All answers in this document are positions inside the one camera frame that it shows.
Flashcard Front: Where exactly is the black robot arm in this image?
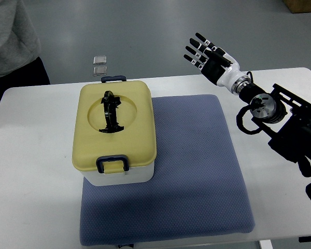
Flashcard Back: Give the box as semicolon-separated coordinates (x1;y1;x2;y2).
232;72;311;177

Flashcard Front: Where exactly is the brown cardboard box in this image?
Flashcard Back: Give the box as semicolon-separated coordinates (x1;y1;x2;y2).
283;0;311;13

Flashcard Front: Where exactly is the blue grey cushion mat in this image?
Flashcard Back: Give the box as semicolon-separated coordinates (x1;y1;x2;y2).
80;94;255;246

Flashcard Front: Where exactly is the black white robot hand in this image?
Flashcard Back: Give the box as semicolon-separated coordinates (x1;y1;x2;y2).
183;33;240;86

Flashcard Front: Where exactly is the person in grey sweater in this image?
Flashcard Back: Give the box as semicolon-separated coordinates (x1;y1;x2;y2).
0;1;50;99

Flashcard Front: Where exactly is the upper floor socket plate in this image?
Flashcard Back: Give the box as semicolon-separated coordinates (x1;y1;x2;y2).
93;56;107;65

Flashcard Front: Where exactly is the lower floor socket plate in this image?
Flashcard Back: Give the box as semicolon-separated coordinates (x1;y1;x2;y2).
93;66;107;76

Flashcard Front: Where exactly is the white storage box base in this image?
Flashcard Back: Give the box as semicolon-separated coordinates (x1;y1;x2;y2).
80;161;154;186

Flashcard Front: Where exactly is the floor socket plate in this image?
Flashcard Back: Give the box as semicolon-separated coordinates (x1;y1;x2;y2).
93;66;107;76
93;56;107;65

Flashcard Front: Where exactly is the yellow storage box lid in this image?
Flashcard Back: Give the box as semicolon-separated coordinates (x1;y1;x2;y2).
72;80;157;174

